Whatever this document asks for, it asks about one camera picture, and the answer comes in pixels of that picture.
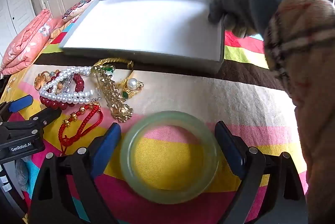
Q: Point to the person's left hand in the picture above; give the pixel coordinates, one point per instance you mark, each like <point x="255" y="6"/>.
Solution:
<point x="21" y="174"/>

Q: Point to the pink floral folded quilt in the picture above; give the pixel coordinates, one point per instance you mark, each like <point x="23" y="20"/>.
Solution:
<point x="28" y="41"/>

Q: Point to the person's right hand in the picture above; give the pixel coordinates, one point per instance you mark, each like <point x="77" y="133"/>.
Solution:
<point x="248" y="1"/>

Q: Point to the white wardrobe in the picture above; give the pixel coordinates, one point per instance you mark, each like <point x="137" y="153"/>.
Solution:
<point x="13" y="17"/>

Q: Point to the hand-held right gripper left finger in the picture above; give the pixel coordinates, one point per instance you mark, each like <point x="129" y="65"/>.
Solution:
<point x="107" y="147"/>

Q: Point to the silver rhinestone brooch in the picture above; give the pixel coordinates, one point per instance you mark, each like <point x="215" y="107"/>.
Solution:
<point x="66" y="84"/>

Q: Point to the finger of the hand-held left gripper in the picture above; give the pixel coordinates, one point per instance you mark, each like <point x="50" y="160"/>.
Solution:
<point x="22" y="103"/>
<point x="45" y="118"/>

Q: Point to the grey jewelry tray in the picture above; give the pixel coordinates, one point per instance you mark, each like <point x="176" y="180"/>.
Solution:
<point x="146" y="22"/>

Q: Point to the embroidered round cushion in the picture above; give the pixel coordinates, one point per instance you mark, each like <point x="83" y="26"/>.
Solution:
<point x="81" y="5"/>

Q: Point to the pale green jade bangle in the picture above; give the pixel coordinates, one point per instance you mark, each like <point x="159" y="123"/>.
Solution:
<point x="128" y="156"/>

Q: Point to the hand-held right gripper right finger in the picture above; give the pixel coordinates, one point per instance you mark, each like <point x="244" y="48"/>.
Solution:
<point x="230" y="148"/>

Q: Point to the green gemstone pendant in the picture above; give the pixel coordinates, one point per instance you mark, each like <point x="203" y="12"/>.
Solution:
<point x="108" y="69"/>

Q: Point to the yellow floral pillow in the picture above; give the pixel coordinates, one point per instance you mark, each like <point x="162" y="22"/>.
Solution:
<point x="64" y="28"/>

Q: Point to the rose gold bangle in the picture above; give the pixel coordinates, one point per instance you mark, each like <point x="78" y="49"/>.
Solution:
<point x="42" y="80"/>

